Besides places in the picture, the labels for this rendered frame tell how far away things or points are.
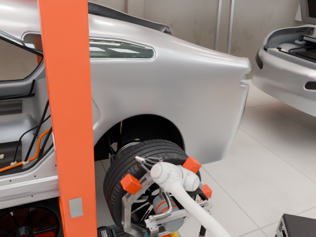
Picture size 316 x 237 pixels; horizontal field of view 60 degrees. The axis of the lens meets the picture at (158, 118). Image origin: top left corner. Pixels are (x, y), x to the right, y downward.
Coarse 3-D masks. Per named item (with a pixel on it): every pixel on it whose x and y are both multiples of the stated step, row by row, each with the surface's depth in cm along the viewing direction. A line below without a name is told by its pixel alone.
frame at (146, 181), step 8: (144, 176) 164; (144, 184) 160; (200, 184) 180; (128, 192) 165; (136, 192) 160; (128, 200) 161; (128, 208) 163; (184, 208) 194; (128, 216) 167; (184, 216) 191; (128, 224) 170; (128, 232) 173; (136, 232) 176; (144, 232) 185; (160, 232) 187; (168, 232) 190
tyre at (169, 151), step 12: (144, 144) 181; (156, 144) 181; (168, 144) 185; (120, 156) 179; (132, 156) 174; (144, 156) 171; (156, 156) 169; (168, 156) 171; (180, 156) 175; (120, 168) 172; (132, 168) 166; (108, 180) 178; (120, 180) 166; (108, 192) 176; (120, 192) 166; (108, 204) 176; (120, 204) 171; (120, 216) 176; (120, 228) 181; (144, 228) 191
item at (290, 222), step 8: (288, 216) 246; (296, 216) 247; (280, 224) 253; (288, 224) 238; (296, 224) 238; (304, 224) 239; (312, 224) 240; (280, 232) 253; (288, 232) 232; (296, 232) 231; (304, 232) 231; (312, 232) 232
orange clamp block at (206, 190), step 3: (204, 186) 192; (207, 186) 192; (204, 189) 189; (207, 189) 189; (210, 189) 190; (204, 192) 186; (207, 192) 187; (210, 192) 188; (207, 195) 189; (210, 195) 190
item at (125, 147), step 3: (126, 144) 211; (129, 144) 211; (132, 144) 210; (123, 147) 210; (126, 147) 209; (129, 147) 210; (120, 150) 209; (123, 150) 209; (117, 153) 211; (120, 153) 209; (117, 156) 209; (114, 159) 212
